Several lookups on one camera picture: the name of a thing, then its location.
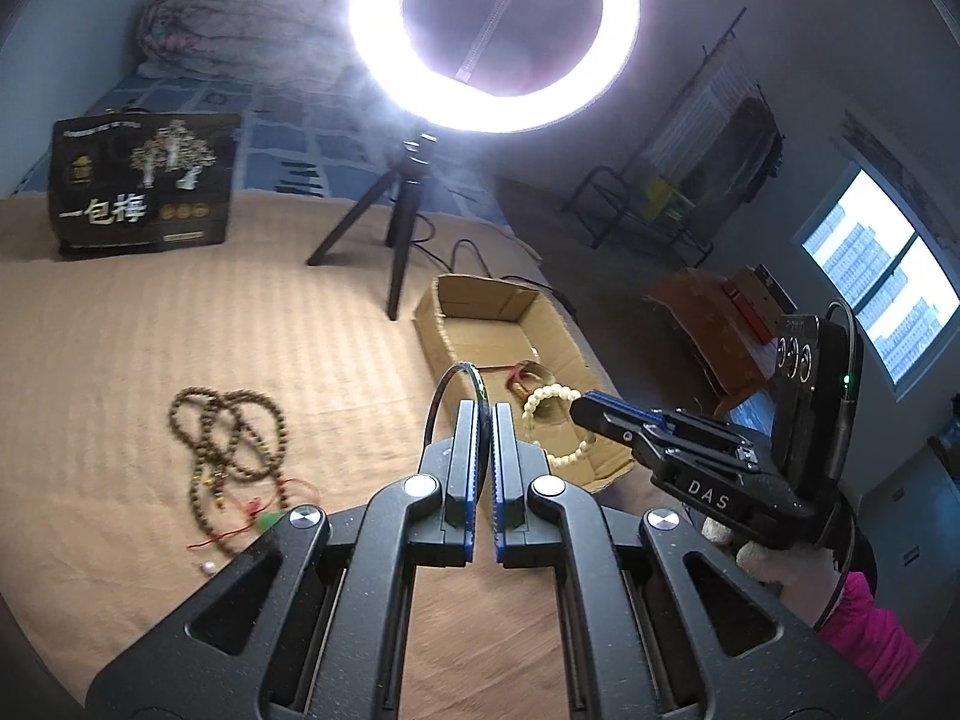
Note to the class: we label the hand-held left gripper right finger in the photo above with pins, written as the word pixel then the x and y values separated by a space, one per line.
pixel 501 480

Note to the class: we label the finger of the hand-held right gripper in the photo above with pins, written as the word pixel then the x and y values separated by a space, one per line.
pixel 626 404
pixel 611 424

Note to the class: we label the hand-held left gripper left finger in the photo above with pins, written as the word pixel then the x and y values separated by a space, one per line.
pixel 469 480

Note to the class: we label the thin black bangle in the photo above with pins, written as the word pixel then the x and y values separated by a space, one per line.
pixel 436 397

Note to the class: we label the cardboard box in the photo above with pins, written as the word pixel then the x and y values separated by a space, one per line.
pixel 480 315

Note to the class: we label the person's right forearm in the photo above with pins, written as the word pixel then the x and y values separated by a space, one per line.
pixel 870 630

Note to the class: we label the person's right hand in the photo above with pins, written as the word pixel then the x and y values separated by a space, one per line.
pixel 780 570

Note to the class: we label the reddish brown bangle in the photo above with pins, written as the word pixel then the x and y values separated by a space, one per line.
pixel 525 373

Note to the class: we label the orange patterned box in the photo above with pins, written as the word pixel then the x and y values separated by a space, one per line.
pixel 697 315

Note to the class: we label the red flat box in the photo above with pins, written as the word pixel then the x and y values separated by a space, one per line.
pixel 754 307

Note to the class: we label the window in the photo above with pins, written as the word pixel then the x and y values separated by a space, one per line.
pixel 877 262

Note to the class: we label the black metal clothes rack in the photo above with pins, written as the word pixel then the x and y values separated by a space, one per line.
pixel 660 157

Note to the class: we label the black tripod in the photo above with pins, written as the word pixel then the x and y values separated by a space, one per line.
pixel 401 217

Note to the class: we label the dark hanging clothes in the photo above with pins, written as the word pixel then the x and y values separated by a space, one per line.
pixel 754 142

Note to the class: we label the brown blanket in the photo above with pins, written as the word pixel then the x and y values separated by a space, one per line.
pixel 150 330

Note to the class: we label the blue patterned bedsheet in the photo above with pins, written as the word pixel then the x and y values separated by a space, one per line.
pixel 300 142

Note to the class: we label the clear phone holder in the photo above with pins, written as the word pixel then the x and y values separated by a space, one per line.
pixel 495 7

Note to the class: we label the black printed gift box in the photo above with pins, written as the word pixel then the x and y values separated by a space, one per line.
pixel 142 187

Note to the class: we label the folded floral quilt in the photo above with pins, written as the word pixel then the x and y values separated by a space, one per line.
pixel 240 26

